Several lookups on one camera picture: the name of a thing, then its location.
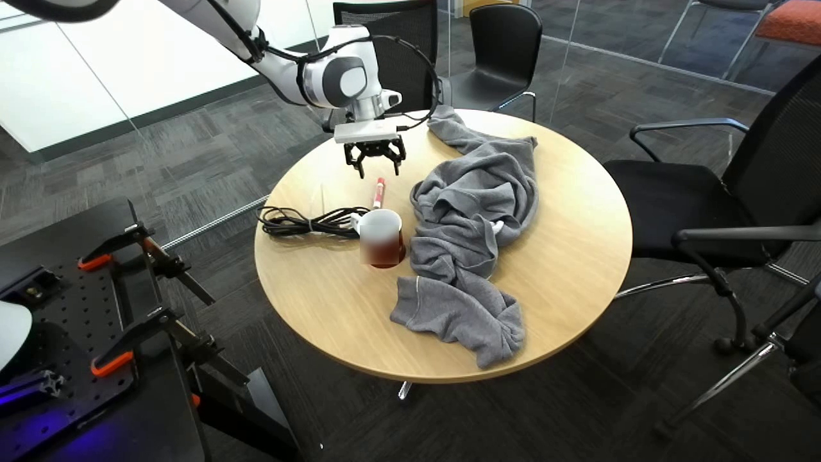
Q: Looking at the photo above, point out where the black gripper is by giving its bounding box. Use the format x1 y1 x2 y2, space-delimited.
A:
342 137 407 181

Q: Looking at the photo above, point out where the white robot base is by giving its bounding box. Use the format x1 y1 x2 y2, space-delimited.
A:
0 298 37 372

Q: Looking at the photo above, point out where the red mug white inside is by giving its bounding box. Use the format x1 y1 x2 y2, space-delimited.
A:
355 204 407 272

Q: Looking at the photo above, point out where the grey fleece cloth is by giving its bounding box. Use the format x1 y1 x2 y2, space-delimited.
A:
388 104 541 372

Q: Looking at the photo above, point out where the black mesh back chair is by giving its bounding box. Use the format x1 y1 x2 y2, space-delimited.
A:
332 0 442 117

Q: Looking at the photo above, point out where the black plastic shell chair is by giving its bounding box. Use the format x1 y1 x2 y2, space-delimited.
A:
442 1 546 122

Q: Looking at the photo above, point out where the black stand foot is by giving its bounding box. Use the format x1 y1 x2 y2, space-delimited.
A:
183 362 302 462

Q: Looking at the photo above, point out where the black office chair with armrests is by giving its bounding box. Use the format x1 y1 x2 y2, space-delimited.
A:
601 51 821 358

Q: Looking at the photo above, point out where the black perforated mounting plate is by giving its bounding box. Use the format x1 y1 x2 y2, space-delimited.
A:
0 196 210 462

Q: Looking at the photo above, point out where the black chair chrome leg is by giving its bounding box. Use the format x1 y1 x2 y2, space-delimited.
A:
655 272 821 440

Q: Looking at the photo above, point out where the orange upholstered seat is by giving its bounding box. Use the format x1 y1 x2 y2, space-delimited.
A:
754 0 821 51

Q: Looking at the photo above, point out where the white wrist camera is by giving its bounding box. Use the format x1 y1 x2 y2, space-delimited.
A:
332 119 406 146

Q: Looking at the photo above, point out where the black coiled cable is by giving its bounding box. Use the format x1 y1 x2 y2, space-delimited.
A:
257 202 371 241

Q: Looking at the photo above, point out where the black clamp orange handle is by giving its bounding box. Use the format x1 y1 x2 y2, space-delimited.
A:
74 220 219 308
88 304 251 388

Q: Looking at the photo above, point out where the grey metal frame chair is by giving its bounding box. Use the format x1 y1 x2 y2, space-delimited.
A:
655 0 778 81

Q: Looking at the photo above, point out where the small metal bracket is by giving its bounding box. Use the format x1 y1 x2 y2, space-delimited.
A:
0 367 70 409

